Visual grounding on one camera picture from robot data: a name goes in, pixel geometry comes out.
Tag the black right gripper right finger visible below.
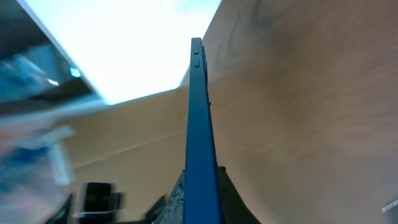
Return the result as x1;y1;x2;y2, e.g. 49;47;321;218
218;166;260;224

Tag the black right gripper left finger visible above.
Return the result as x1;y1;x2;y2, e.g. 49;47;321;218
154;170;185;224

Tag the blue Galaxy smartphone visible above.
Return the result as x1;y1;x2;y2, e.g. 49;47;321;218
183;37;222;224

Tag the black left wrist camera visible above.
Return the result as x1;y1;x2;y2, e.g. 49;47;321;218
75;182;124;224

